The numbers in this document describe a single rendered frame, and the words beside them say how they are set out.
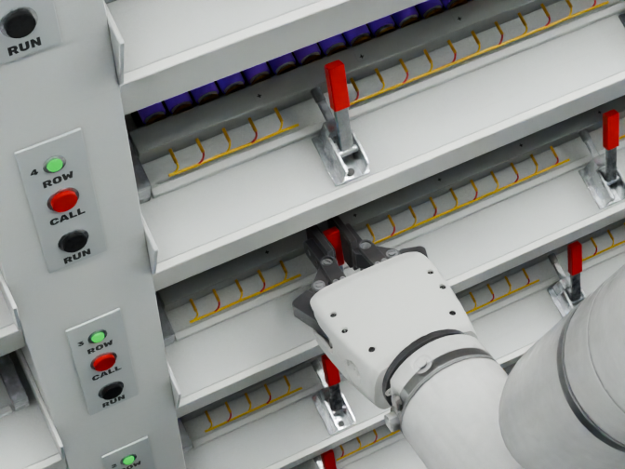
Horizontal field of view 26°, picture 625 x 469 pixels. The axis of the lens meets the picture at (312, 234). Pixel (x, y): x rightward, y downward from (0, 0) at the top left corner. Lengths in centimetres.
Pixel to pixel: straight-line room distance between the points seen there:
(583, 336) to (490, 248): 53
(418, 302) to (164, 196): 20
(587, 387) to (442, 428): 27
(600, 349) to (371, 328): 38
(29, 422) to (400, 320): 31
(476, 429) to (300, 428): 41
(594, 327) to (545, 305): 74
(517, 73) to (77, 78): 39
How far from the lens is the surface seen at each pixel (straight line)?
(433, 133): 100
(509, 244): 118
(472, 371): 93
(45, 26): 72
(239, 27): 80
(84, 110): 78
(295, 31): 82
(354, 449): 149
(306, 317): 103
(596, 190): 122
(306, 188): 96
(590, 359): 64
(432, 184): 116
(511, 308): 137
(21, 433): 109
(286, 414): 129
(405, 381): 94
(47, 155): 80
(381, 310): 99
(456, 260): 117
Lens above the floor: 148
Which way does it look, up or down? 55 degrees down
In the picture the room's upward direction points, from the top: straight up
